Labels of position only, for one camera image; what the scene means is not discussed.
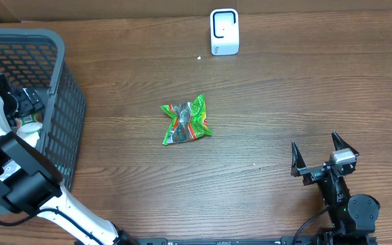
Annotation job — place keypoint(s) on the grey plastic shopping basket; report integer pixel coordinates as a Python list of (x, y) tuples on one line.
[(35, 58)]

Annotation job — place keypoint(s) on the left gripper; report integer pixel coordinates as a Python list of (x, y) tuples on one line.
[(28, 103)]

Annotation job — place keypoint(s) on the white barcode scanner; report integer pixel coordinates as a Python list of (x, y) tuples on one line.
[(224, 32)]

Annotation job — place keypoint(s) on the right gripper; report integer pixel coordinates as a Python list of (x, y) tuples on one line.
[(312, 173)]

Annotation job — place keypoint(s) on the instant noodle cup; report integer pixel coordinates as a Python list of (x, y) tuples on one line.
[(29, 124)]

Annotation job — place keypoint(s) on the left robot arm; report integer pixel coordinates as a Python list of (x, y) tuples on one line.
[(30, 186)]

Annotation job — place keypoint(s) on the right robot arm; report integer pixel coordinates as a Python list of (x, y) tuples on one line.
[(353, 217)]

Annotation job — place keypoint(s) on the white conditioner tube gold cap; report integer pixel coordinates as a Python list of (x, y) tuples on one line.
[(30, 138)]

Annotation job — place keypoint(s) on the green snack bag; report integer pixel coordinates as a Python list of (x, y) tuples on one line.
[(188, 121)]

